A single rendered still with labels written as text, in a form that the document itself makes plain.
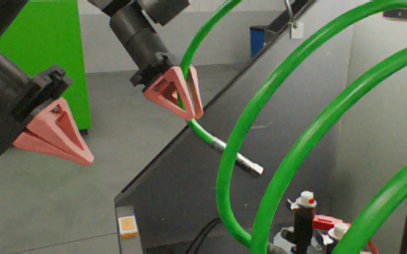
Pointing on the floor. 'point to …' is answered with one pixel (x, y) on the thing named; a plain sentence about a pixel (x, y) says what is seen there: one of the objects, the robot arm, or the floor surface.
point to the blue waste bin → (256, 38)
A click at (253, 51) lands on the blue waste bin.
